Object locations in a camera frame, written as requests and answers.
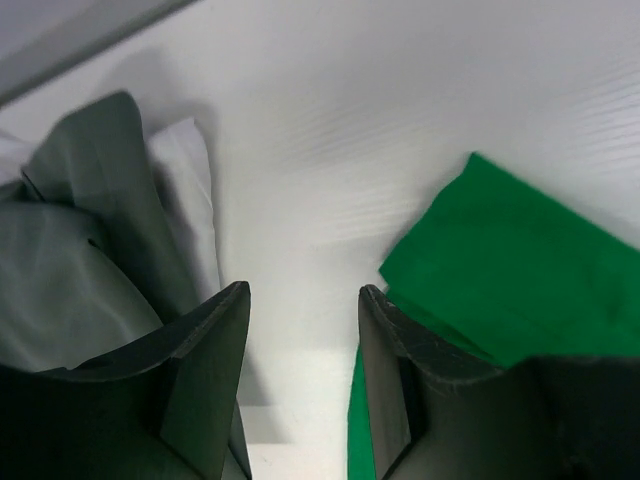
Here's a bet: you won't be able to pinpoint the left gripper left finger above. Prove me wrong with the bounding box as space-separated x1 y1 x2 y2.
1 281 251 479

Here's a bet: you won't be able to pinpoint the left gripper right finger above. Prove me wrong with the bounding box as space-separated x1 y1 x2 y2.
358 285 639 479

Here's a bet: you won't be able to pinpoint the grey t shirt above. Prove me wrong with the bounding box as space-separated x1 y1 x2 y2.
0 89 221 374

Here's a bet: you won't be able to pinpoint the green t shirt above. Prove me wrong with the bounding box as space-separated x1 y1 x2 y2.
347 154 639 479

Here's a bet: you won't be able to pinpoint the white t shirt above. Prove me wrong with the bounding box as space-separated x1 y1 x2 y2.
1 119 221 303

